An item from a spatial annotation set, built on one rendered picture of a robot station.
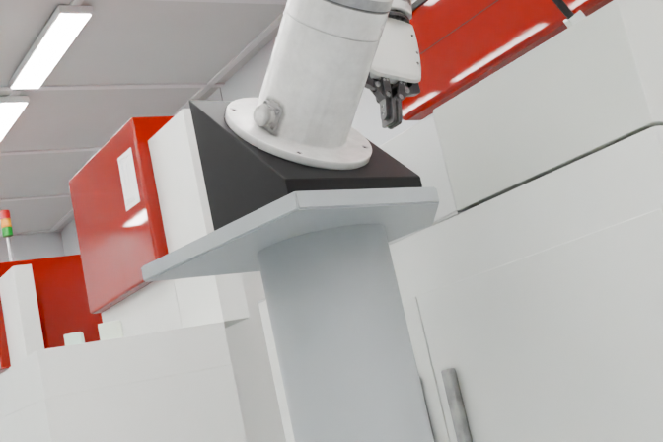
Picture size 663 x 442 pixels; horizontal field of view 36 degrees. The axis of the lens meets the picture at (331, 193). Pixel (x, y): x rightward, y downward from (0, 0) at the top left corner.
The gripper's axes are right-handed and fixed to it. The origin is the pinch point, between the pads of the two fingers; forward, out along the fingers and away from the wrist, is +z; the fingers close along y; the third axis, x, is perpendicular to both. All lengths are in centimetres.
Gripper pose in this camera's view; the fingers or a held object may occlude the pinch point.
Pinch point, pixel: (391, 113)
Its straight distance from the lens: 158.2
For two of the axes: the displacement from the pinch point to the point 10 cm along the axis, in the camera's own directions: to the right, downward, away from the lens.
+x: 5.0, -2.9, -8.2
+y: -8.7, -1.2, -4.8
